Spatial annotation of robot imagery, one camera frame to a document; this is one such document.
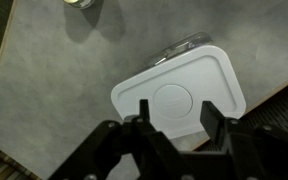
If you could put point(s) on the dark grey patterned sofa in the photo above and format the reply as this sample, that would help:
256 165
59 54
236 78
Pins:
284 103

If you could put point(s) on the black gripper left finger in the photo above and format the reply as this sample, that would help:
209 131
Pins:
150 146

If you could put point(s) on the silver candle jar yellow wax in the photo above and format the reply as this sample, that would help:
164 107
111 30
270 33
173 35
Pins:
79 2

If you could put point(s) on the clear container with snack packets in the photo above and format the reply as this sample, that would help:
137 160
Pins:
184 46

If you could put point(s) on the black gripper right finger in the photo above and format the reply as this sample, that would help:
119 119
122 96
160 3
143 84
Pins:
250 150

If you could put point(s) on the white square container lid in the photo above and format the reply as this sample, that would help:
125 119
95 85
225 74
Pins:
197 76

